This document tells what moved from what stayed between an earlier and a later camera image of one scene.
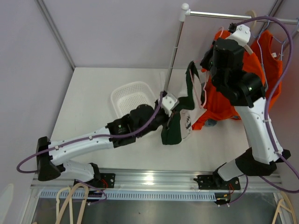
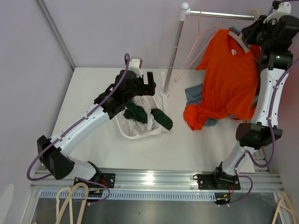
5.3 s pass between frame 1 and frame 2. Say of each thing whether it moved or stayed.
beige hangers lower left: stayed
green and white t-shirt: moved
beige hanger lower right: stayed
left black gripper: moved
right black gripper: moved
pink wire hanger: moved
